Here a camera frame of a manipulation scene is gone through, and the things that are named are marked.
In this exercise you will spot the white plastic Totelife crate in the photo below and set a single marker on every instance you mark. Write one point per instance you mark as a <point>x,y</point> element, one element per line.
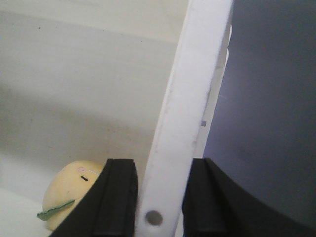
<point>104,80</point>

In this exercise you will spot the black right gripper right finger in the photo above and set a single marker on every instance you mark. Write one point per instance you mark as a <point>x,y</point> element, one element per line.
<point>216,206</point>

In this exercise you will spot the yellow plush fruit toy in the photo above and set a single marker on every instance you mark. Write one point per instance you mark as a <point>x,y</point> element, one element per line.
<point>67,189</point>

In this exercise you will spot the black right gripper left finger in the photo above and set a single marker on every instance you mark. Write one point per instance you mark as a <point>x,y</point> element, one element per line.
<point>108,209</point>

